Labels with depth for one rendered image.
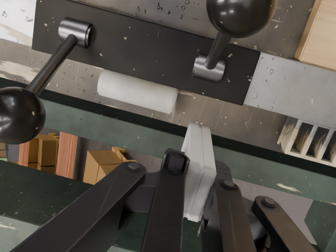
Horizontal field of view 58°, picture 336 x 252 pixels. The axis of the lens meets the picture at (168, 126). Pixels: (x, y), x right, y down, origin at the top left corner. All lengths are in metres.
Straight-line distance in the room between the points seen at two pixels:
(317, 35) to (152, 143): 0.23
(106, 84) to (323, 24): 0.21
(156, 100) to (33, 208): 0.20
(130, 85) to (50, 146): 5.80
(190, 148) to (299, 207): 1.73
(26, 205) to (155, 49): 0.25
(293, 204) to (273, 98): 1.62
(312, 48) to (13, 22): 0.28
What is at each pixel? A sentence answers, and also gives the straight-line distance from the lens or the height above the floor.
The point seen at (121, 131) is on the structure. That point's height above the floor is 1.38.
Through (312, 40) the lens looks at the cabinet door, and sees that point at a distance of 0.32.
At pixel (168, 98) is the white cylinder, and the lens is 0.30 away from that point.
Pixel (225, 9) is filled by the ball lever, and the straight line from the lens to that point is 0.17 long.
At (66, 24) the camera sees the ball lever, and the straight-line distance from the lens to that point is 0.28.
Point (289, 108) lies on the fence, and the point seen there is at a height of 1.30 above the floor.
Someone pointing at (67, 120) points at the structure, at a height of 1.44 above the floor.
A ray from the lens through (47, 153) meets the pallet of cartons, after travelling 6.11.
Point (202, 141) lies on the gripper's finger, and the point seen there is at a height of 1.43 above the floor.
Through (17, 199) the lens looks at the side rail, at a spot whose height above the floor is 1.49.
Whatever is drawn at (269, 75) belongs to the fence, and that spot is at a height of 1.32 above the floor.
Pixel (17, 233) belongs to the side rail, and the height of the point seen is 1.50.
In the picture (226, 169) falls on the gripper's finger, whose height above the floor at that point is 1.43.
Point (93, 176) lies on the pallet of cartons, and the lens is 3.32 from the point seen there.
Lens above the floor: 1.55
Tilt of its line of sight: 34 degrees down
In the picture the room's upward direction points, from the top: 88 degrees counter-clockwise
